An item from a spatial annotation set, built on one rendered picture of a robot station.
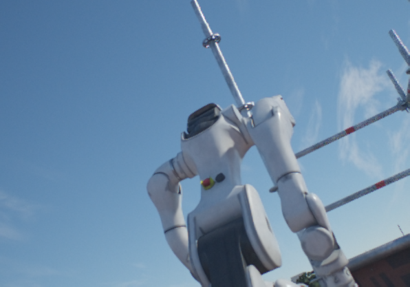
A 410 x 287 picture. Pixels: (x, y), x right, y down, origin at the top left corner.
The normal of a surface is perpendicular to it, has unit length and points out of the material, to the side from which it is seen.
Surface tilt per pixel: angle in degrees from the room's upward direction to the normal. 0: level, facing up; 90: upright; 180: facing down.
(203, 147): 93
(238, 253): 59
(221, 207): 90
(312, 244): 103
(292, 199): 74
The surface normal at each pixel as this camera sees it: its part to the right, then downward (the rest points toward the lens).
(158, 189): -0.32, -0.15
